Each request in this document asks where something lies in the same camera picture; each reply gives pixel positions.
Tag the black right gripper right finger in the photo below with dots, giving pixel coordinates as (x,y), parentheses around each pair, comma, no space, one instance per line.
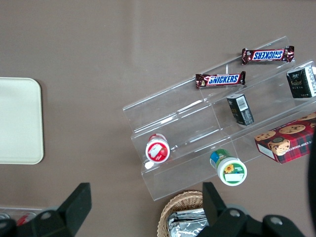
(212,205)

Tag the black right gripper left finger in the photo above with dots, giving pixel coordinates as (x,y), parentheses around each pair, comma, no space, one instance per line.
(79,205)

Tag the oval tan wicker basket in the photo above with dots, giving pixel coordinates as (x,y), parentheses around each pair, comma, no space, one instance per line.
(172,205)

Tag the beige plastic tray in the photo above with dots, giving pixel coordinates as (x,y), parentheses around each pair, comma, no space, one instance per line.
(19,121)

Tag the silver foil packet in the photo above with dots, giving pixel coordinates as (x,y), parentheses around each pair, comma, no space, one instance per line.
(187,222)

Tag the green lid yogurt cup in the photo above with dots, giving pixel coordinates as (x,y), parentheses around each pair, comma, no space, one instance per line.
(232,172)

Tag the red cola bottle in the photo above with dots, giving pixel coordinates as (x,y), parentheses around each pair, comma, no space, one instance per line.
(24,217)

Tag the red lid yogurt cup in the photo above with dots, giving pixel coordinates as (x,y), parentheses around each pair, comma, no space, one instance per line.
(158,151)

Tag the clear acrylic stepped stand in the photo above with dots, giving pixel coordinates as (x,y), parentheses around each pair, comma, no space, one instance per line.
(187,123)

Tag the small black carton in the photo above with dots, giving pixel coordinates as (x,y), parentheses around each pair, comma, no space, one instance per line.
(240,109)
(301,82)

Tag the red tartan cookie box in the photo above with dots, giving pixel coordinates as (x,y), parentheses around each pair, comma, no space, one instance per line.
(291,143)

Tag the Snickers chocolate bar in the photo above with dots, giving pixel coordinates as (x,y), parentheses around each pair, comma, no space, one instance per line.
(221,79)
(267,54)

